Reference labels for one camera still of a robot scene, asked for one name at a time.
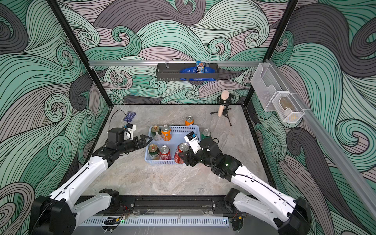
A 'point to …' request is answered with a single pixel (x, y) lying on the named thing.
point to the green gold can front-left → (153, 152)
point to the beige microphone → (224, 96)
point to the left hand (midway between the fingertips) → (147, 139)
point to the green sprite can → (205, 133)
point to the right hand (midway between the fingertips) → (185, 150)
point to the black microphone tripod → (225, 103)
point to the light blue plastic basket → (178, 133)
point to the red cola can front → (165, 152)
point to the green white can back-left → (156, 133)
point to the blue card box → (130, 115)
